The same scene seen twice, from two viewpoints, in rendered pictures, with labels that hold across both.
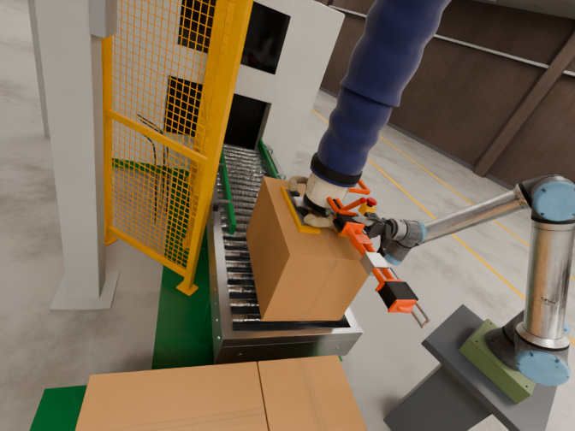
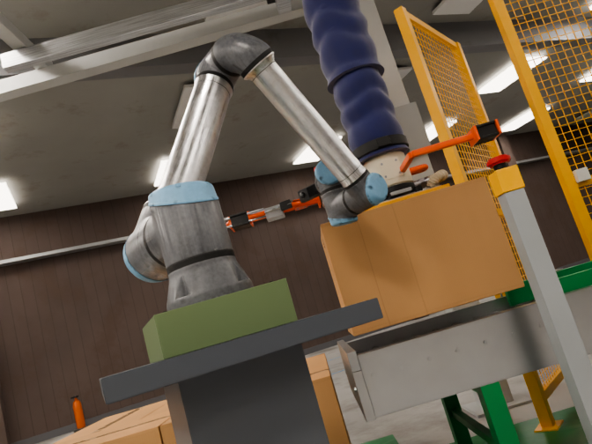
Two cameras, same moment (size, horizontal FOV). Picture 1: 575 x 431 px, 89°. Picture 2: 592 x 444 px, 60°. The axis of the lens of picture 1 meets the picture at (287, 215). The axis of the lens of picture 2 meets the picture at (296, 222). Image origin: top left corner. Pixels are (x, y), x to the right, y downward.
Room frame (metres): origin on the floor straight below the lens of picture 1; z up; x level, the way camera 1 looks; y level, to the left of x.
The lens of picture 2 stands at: (1.71, -2.07, 0.75)
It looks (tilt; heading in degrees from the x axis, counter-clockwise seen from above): 10 degrees up; 115
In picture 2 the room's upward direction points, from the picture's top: 16 degrees counter-clockwise
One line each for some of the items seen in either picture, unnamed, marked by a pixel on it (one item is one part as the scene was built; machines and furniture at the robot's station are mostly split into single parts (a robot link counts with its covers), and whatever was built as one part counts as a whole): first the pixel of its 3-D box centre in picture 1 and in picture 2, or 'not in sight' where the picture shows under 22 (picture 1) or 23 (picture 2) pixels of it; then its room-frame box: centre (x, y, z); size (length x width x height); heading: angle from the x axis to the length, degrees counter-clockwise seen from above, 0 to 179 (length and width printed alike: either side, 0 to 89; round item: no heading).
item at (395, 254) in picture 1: (397, 249); (341, 205); (1.15, -0.52, 1.06); 0.12 x 0.09 x 0.12; 155
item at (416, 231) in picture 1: (409, 231); (329, 175); (1.14, -0.51, 1.17); 0.12 x 0.09 x 0.10; 116
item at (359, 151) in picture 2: (336, 167); (380, 151); (1.23, -0.12, 1.29); 0.23 x 0.23 x 0.04
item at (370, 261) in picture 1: (374, 263); (274, 212); (0.81, -0.33, 1.16); 0.07 x 0.07 x 0.04; 26
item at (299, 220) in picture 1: (299, 205); not in sight; (1.18, -0.04, 1.07); 0.34 x 0.10 x 0.05; 26
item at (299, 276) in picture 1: (299, 245); (410, 260); (1.21, -0.12, 0.84); 0.60 x 0.40 x 0.40; 25
